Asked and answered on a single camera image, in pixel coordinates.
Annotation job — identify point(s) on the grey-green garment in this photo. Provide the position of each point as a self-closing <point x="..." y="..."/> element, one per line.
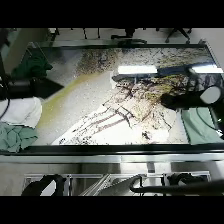
<point x="16" y="138"/>

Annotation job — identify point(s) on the black office chair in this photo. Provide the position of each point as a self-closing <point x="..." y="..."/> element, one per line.
<point x="128" y="35"/>
<point x="178" y="33"/>

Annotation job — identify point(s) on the silver frame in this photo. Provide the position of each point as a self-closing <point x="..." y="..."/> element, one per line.
<point x="100" y="159"/>

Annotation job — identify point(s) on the light green T-shirt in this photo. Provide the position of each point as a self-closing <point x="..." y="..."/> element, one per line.
<point x="197" y="130"/>

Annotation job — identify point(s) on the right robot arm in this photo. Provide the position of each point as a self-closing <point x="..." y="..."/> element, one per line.
<point x="186" y="100"/>

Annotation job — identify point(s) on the dark green garment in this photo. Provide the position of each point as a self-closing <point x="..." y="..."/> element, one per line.
<point x="33" y="65"/>

